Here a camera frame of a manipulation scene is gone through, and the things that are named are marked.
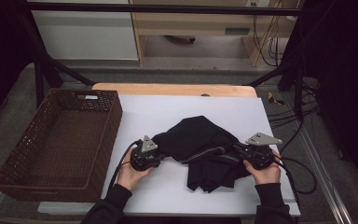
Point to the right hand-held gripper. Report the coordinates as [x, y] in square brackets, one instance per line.
[262, 140]

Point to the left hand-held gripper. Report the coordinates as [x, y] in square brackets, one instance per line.
[144, 157]

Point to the dark shirt with grey trim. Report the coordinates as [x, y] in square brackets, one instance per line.
[199, 137]

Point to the brown wicker basket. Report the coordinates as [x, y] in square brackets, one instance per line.
[59, 140]

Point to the person's left hand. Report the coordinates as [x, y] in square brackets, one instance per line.
[130, 177]

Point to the person's right hand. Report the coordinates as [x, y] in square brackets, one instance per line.
[267, 175]

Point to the yellow and black tape piece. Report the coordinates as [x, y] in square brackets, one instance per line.
[272, 98]

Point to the black curtain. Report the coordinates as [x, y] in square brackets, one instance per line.
[0, 46]
[345, 77]

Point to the dark curved object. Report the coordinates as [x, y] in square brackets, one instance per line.
[180, 39]

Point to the white cabinet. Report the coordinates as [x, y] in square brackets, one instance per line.
[84, 34]

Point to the light wooden desk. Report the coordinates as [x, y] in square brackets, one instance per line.
[183, 21]

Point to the black metal frame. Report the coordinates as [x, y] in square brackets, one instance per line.
[167, 8]

